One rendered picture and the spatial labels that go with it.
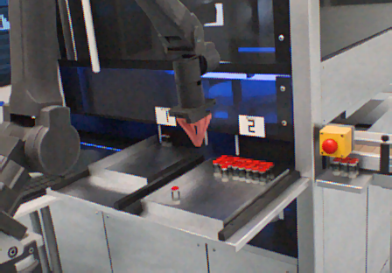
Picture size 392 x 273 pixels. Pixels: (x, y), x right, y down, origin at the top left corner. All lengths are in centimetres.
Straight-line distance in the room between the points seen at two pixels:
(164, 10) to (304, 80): 52
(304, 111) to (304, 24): 24
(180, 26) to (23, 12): 36
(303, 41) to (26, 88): 80
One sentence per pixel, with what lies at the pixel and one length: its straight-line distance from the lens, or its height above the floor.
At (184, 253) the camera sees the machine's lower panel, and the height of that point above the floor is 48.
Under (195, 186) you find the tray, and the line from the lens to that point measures 135.
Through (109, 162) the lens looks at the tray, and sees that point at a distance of 161.
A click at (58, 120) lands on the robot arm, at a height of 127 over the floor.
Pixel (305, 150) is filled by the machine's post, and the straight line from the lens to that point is 134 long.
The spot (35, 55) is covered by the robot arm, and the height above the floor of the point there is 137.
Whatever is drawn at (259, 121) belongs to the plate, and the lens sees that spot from 138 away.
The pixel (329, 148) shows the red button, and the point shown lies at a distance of 127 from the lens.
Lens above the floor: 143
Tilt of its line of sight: 17 degrees down
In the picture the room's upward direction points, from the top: 6 degrees counter-clockwise
